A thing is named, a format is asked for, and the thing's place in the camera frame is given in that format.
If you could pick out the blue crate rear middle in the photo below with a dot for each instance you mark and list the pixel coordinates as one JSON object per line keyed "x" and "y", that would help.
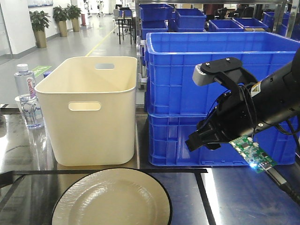
{"x": 189, "y": 20}

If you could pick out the large blue crate top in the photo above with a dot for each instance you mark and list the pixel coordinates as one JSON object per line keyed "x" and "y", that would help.
{"x": 172, "y": 57}

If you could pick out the blue crate rear left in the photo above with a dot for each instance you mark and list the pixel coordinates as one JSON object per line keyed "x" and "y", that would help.
{"x": 155, "y": 12}

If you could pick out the large blue crate bottom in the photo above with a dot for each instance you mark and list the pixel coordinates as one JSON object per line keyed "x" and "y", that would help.
{"x": 167, "y": 147}

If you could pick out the potted plant near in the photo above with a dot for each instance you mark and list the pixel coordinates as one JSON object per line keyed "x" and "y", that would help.
{"x": 39, "y": 21}

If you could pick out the green circuit board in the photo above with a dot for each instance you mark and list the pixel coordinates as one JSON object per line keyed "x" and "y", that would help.
{"x": 253, "y": 154}

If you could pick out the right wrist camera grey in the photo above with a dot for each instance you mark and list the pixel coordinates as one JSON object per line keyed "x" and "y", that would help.
{"x": 205, "y": 73}

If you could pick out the cream plastic storage bin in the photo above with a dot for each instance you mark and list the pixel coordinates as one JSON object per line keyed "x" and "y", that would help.
{"x": 88, "y": 104}

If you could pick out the potted plant middle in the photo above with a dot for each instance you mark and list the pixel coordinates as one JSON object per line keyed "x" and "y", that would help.
{"x": 60, "y": 15}

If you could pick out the clear water bottle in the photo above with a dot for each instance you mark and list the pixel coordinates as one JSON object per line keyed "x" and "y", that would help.
{"x": 31, "y": 110}

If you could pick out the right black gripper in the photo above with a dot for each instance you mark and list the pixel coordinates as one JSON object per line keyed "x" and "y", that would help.
{"x": 235, "y": 114}

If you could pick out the large blue crate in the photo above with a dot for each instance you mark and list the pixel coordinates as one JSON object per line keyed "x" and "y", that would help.
{"x": 172, "y": 57}
{"x": 167, "y": 147}

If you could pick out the beige plate black rim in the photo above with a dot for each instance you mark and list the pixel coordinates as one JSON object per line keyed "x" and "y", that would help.
{"x": 117, "y": 196}

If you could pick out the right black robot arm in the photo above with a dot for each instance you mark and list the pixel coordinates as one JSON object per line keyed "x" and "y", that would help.
{"x": 277, "y": 97}

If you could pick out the potted plant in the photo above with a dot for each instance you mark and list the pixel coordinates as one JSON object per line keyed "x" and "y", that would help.
{"x": 39, "y": 21}
{"x": 74, "y": 12}
{"x": 60, "y": 15}

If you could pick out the potted plant far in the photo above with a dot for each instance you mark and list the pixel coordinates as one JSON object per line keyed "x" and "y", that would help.
{"x": 74, "y": 12}

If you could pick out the blue crate rear right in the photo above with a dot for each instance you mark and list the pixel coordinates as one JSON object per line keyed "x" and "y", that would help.
{"x": 224, "y": 26}

